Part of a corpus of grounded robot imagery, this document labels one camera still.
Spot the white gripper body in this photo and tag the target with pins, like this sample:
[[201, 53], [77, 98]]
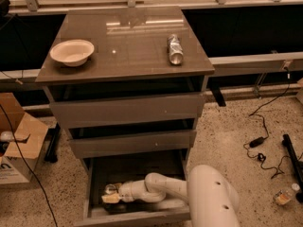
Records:
[[127, 192]]

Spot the green soda can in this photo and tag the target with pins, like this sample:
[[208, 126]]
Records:
[[110, 189]]

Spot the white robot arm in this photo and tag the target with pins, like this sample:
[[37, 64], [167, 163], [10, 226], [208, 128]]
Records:
[[212, 199]]

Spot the grey open bottom drawer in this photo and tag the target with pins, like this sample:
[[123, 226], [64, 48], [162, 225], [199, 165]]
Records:
[[133, 167]]

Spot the grey middle drawer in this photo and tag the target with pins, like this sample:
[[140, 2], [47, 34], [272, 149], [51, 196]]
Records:
[[134, 143]]

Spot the grey top drawer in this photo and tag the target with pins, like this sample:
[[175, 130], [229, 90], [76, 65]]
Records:
[[108, 112]]

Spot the grey drawer cabinet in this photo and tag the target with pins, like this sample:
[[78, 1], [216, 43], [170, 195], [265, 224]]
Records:
[[130, 60]]

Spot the silver can lying down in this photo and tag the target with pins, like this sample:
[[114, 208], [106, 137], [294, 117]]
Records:
[[175, 50]]

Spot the black stand leg left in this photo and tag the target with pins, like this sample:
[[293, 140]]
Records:
[[52, 138]]

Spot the cardboard box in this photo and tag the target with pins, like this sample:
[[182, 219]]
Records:
[[22, 139]]

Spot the white paper bowl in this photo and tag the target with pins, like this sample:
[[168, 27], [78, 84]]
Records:
[[72, 53]]

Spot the clear plastic bottle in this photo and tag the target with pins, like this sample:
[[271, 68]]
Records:
[[286, 194]]

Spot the black power adapter with cable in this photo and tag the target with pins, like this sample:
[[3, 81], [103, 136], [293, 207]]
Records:
[[260, 140]]

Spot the metal railing frame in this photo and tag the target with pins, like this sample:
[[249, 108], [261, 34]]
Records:
[[240, 37]]

